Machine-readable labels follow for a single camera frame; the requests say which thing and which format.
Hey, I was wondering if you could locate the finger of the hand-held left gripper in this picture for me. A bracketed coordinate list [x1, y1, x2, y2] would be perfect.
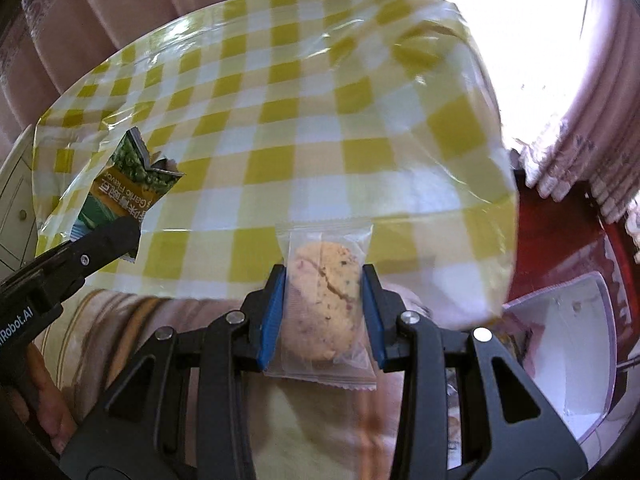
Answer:
[35, 216, 142, 293]

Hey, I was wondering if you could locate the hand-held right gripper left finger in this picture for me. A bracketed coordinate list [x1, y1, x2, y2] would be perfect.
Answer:
[59, 264, 290, 480]

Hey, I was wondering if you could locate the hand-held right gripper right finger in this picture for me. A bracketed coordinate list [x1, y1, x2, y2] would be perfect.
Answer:
[361, 264, 590, 480]

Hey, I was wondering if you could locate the clear cookie packet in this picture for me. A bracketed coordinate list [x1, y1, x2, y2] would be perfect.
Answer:
[264, 220, 378, 392]

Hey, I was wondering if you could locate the green pea snack packet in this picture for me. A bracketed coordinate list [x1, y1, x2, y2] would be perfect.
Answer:
[72, 127, 187, 265]

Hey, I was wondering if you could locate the white storage box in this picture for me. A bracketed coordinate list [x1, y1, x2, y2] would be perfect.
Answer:
[502, 272, 623, 443]

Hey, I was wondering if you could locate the person's left hand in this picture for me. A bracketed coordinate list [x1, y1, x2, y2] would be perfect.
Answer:
[25, 347, 81, 453]

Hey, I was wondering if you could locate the striped beige towel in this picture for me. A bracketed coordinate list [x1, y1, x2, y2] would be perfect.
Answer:
[32, 287, 451, 480]

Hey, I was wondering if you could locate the white cabinet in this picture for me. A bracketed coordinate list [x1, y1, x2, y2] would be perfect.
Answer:
[0, 125, 41, 281]

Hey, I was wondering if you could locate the yellow white checkered tablecloth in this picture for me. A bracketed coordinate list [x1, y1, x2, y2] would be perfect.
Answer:
[31, 0, 518, 331]

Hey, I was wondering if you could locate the red plastic stool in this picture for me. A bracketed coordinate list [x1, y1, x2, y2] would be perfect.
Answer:
[505, 170, 640, 411]

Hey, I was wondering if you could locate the pink floral lace curtain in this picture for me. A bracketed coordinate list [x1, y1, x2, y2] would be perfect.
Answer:
[505, 0, 640, 261]

